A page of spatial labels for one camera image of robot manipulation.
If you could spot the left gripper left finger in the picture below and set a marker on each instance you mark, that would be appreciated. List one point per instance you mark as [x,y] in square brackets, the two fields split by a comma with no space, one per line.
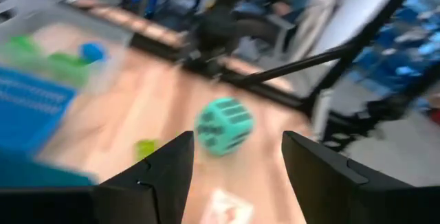
[137,200]

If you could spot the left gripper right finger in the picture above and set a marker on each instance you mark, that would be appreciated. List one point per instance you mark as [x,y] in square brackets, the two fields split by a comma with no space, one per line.
[343,196]

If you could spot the white red playing card box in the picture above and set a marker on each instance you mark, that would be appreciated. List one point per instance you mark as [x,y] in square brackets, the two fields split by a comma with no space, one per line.
[227,208]

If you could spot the teal foam die black dots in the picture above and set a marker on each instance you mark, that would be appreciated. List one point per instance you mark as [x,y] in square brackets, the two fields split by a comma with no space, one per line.
[223,126]

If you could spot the dark green building block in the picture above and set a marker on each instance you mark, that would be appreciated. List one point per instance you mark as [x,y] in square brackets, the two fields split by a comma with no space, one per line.
[68,69]

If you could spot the blue building block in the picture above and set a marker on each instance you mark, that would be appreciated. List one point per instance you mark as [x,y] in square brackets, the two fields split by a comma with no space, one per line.
[92,52]

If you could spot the bright green building block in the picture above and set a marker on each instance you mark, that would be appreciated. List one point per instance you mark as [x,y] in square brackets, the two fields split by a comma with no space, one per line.
[20,50]

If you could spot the lime green building block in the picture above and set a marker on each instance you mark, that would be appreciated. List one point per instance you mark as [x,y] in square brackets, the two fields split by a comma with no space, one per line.
[146,149]

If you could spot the dark teal plastic tray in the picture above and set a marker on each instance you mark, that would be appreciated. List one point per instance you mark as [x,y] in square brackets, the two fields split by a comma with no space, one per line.
[34,172]

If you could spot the blue plastic basket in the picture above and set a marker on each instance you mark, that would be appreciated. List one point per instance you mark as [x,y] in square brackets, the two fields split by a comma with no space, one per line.
[31,110]

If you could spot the blue storage shelving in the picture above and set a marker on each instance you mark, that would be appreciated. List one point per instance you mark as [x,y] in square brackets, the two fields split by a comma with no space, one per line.
[412,45]

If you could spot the clear plastic container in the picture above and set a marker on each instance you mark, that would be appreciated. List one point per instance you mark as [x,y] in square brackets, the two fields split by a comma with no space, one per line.
[103,21]

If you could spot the white building column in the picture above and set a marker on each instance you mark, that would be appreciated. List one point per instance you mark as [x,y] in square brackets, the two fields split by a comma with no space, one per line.
[361,11]

